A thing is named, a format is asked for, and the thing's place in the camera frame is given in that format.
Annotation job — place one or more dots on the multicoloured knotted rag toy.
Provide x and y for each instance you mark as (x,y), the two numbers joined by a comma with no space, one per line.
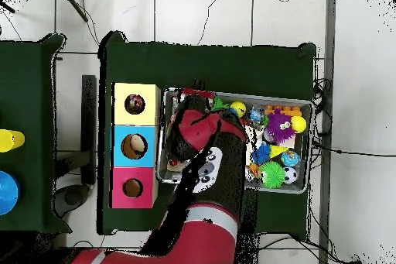
(134,104)

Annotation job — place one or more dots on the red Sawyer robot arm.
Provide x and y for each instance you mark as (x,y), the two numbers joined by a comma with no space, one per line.
(204,140)

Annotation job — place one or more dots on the wooden box with three holes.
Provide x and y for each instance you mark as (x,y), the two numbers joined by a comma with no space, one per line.
(136,120)

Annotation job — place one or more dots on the shallow silver mesh bin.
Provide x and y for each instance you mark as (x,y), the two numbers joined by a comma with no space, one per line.
(294,188)

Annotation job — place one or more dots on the dark green table cloth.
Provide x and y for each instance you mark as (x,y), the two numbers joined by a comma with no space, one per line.
(31,90)
(201,65)

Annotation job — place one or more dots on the purple spiky monster toy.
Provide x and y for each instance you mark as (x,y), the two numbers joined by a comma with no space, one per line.
(278,126)

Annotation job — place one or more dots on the orange toy building block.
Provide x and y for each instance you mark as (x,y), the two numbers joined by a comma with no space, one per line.
(287,110)

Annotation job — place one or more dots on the green spiky ball with eyes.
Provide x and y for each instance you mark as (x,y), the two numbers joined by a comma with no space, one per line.
(272,174)

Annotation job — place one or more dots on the small soccer ball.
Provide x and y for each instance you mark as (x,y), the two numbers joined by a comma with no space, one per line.
(290,174)

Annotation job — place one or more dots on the black tripod leg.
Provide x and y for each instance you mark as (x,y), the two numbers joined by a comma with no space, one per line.
(7,7)
(75,6)

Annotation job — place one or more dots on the yellow cup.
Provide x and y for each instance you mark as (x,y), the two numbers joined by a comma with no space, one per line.
(12,140)

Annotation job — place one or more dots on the blue bowl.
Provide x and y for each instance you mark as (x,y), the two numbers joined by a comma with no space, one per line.
(7,192)

